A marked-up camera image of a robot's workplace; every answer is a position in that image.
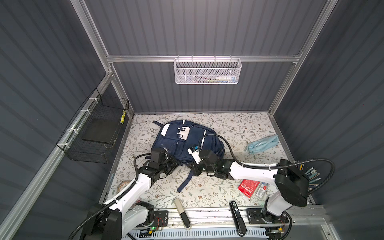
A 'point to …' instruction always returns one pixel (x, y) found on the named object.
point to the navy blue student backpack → (177, 137)
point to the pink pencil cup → (299, 168)
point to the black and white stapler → (183, 216)
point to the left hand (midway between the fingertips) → (181, 160)
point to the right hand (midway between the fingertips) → (189, 166)
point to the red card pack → (248, 187)
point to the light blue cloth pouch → (262, 144)
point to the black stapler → (240, 224)
